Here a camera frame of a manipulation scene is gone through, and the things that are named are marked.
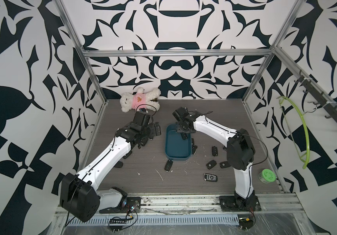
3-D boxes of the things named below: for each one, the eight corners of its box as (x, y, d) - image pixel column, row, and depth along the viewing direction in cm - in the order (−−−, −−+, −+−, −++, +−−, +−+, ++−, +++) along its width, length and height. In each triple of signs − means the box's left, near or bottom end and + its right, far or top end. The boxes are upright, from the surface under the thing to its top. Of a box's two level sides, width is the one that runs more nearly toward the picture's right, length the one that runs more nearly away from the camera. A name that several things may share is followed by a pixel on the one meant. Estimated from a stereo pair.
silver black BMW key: (203, 180, 84) (204, 178, 82) (203, 173, 86) (204, 172, 85) (216, 182, 83) (217, 181, 82) (216, 176, 85) (217, 174, 84)
